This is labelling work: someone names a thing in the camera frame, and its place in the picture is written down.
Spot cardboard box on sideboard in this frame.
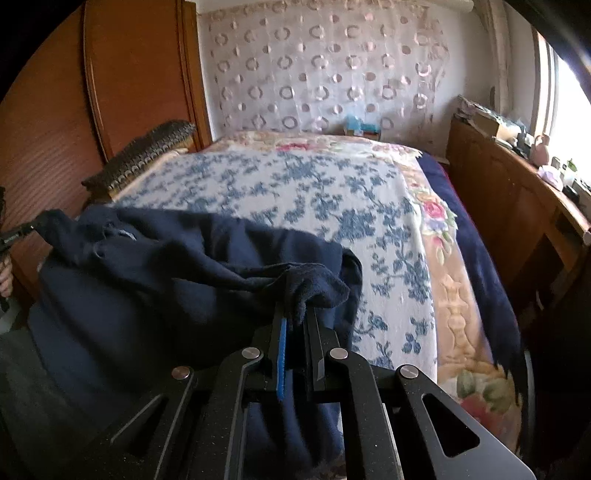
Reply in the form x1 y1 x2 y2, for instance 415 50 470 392
470 111 517 141

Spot window with frame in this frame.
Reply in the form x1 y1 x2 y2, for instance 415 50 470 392
532 32 590 185

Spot navy blue bed blanket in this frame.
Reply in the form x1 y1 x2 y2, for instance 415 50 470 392
418 153 527 383

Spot circle-patterned sheer curtain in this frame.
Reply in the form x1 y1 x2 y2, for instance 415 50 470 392
197 1 449 143

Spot blue tissue box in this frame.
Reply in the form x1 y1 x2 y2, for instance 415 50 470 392
344 115 381 141

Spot pink ceramic figurine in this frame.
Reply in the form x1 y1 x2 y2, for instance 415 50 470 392
530 133 550 167

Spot dark circle-patterned pillow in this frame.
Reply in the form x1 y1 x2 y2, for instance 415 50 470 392
81 120 197 199

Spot wooden wardrobe sliding doors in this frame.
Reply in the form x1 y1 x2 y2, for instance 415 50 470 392
0 0 213 296

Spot blue floral white blanket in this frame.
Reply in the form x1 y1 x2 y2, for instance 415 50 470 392
115 144 438 378

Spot floral bed quilt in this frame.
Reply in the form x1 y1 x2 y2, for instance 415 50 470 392
211 132 522 448

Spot navy blue printed t-shirt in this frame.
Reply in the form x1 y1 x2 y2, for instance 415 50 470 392
27 204 364 471

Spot person's left hand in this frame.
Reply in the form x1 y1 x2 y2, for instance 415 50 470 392
0 255 13 299

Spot wooden sideboard cabinet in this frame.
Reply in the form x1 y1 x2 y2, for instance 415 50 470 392
445 117 591 315

